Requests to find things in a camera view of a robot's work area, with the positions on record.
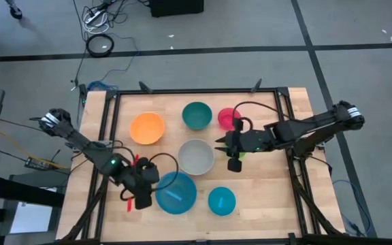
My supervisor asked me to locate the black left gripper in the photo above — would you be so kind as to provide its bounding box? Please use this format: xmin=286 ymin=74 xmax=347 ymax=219
xmin=119 ymin=157 xmax=161 ymax=200

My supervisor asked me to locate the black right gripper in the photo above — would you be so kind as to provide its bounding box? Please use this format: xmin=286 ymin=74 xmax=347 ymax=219
xmin=214 ymin=128 xmax=276 ymax=154

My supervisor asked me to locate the small blue plastic bowl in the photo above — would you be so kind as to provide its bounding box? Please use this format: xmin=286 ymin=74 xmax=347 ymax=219
xmin=208 ymin=186 xmax=237 ymax=217

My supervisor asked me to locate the pink cup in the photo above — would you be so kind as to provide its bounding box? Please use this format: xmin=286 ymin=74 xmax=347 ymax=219
xmin=217 ymin=108 xmax=243 ymax=131

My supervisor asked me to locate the grey plastic bowl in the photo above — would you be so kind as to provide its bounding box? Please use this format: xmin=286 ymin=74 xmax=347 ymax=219
xmin=177 ymin=138 xmax=216 ymax=176

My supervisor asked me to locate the large blue plastic bowl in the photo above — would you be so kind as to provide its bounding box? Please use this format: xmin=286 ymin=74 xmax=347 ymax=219
xmin=154 ymin=171 xmax=198 ymax=216

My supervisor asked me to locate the dark teal plastic bowl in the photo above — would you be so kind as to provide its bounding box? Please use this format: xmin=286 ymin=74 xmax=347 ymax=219
xmin=181 ymin=101 xmax=214 ymax=131

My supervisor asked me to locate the orange plastic bowl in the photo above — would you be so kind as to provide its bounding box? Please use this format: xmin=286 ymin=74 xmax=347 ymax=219
xmin=129 ymin=112 xmax=166 ymax=146

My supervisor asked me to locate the black electronic device on floor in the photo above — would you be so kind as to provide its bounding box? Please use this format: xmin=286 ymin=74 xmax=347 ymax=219
xmin=23 ymin=156 xmax=53 ymax=172

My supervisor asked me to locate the black box on floor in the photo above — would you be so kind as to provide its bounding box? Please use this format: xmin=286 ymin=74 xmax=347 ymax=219
xmin=148 ymin=0 xmax=206 ymax=18

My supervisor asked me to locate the black chair caster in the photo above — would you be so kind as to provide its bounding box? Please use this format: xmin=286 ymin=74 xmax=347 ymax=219
xmin=8 ymin=5 xmax=24 ymax=20

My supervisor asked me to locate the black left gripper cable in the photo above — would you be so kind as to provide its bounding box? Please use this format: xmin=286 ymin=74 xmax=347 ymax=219
xmin=147 ymin=152 xmax=180 ymax=192

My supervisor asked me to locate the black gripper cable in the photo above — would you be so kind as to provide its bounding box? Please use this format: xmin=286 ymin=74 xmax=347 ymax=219
xmin=231 ymin=100 xmax=291 ymax=132
xmin=147 ymin=152 xmax=180 ymax=192

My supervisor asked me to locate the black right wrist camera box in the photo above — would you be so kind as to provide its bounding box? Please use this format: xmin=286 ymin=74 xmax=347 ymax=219
xmin=227 ymin=157 xmax=243 ymax=174

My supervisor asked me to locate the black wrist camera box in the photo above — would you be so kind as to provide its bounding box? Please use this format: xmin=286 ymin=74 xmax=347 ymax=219
xmin=134 ymin=191 xmax=153 ymax=210
xmin=227 ymin=157 xmax=243 ymax=174

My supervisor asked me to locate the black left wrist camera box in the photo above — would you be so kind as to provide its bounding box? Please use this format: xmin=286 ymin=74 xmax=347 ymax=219
xmin=134 ymin=191 xmax=153 ymax=210

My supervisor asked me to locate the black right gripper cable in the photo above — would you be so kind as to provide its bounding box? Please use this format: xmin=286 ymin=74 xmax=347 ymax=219
xmin=231 ymin=100 xmax=291 ymax=132

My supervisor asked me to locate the black aluminium table frame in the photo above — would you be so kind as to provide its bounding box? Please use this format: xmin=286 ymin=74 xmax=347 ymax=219
xmin=59 ymin=86 xmax=347 ymax=245

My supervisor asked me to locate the black frame bracket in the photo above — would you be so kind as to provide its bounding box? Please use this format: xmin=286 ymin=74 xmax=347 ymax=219
xmin=250 ymin=78 xmax=263 ymax=94
xmin=138 ymin=80 xmax=154 ymax=94

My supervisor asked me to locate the blue floor cable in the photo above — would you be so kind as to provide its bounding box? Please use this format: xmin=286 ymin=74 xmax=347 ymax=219
xmin=86 ymin=80 xmax=119 ymax=92
xmin=331 ymin=179 xmax=373 ymax=236

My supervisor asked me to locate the yellow floor cable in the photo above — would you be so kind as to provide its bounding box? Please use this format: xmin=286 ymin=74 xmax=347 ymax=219
xmin=0 ymin=130 xmax=70 ymax=170

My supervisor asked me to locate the black ring on floor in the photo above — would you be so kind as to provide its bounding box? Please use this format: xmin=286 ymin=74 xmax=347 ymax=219
xmin=85 ymin=33 xmax=115 ymax=59

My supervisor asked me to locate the white power strip with cables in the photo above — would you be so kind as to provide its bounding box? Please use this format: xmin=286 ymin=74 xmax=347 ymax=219
xmin=81 ymin=7 xmax=111 ymax=35

